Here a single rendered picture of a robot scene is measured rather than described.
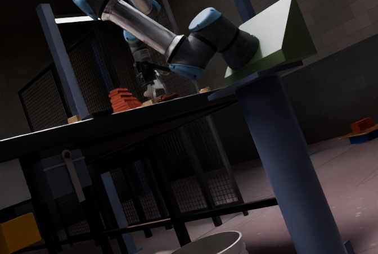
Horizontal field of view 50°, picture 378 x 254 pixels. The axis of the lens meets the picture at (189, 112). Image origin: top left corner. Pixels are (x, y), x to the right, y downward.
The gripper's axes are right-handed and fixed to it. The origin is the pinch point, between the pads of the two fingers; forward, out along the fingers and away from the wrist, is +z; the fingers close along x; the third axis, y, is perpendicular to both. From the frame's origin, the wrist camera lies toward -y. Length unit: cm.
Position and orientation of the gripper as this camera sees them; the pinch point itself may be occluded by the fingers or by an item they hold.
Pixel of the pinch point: (161, 98)
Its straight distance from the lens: 192.1
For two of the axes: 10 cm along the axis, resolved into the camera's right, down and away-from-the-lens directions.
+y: -8.2, 2.7, -5.1
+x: 4.6, -2.4, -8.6
